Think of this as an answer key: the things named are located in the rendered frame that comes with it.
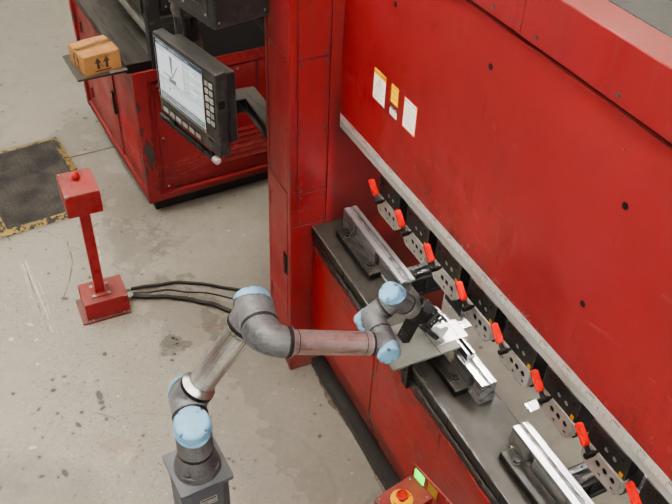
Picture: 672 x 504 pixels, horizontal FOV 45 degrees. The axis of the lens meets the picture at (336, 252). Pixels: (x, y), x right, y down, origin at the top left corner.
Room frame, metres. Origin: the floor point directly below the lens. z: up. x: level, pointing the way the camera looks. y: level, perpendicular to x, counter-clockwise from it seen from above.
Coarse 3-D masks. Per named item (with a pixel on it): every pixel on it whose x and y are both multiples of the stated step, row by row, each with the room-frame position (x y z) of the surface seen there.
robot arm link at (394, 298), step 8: (384, 288) 1.88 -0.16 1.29; (392, 288) 1.87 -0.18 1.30; (400, 288) 1.87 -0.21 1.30; (384, 296) 1.85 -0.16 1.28; (392, 296) 1.84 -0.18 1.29; (400, 296) 1.85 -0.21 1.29; (408, 296) 1.88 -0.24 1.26; (384, 304) 1.85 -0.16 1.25; (392, 304) 1.84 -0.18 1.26; (400, 304) 1.85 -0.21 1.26; (408, 304) 1.86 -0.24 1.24; (392, 312) 1.84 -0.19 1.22; (400, 312) 1.86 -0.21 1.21; (408, 312) 1.86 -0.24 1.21
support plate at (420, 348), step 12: (396, 336) 1.95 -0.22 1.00; (420, 336) 1.96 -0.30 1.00; (408, 348) 1.90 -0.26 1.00; (420, 348) 1.90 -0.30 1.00; (432, 348) 1.90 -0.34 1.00; (444, 348) 1.91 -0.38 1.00; (456, 348) 1.91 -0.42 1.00; (396, 360) 1.84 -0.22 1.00; (408, 360) 1.85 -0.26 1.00; (420, 360) 1.85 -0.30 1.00
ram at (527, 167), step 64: (384, 0) 2.50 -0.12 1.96; (448, 0) 2.18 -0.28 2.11; (384, 64) 2.47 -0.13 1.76; (448, 64) 2.14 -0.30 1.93; (512, 64) 1.89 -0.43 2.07; (384, 128) 2.44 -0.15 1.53; (448, 128) 2.10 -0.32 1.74; (512, 128) 1.85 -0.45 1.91; (576, 128) 1.65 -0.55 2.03; (640, 128) 1.50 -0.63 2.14; (448, 192) 2.06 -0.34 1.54; (512, 192) 1.80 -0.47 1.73; (576, 192) 1.61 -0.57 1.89; (640, 192) 1.45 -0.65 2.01; (512, 256) 1.75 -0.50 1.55; (576, 256) 1.56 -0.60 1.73; (640, 256) 1.40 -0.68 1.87; (512, 320) 1.70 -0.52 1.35; (576, 320) 1.50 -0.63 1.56; (640, 320) 1.35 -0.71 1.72; (640, 384) 1.29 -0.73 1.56
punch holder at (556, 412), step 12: (552, 372) 1.52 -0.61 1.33; (552, 384) 1.51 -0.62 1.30; (564, 384) 1.48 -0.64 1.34; (552, 396) 1.50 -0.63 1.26; (564, 396) 1.46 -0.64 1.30; (540, 408) 1.52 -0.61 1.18; (552, 408) 1.49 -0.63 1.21; (564, 408) 1.45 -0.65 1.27; (576, 408) 1.42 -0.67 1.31; (552, 420) 1.47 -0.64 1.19; (564, 420) 1.44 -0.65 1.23; (576, 420) 1.41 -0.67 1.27; (588, 420) 1.44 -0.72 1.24; (564, 432) 1.43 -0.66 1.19; (576, 432) 1.42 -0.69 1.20
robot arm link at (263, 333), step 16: (256, 320) 1.66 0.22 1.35; (272, 320) 1.67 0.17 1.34; (256, 336) 1.62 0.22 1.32; (272, 336) 1.62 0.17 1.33; (288, 336) 1.63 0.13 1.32; (304, 336) 1.65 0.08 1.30; (320, 336) 1.67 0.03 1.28; (336, 336) 1.68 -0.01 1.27; (352, 336) 1.70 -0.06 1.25; (368, 336) 1.72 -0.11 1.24; (384, 336) 1.73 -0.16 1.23; (272, 352) 1.60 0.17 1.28; (288, 352) 1.60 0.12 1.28; (304, 352) 1.63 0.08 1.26; (320, 352) 1.64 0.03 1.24; (336, 352) 1.65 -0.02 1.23; (352, 352) 1.67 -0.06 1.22; (368, 352) 1.68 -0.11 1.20; (384, 352) 1.68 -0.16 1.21; (400, 352) 1.70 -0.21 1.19
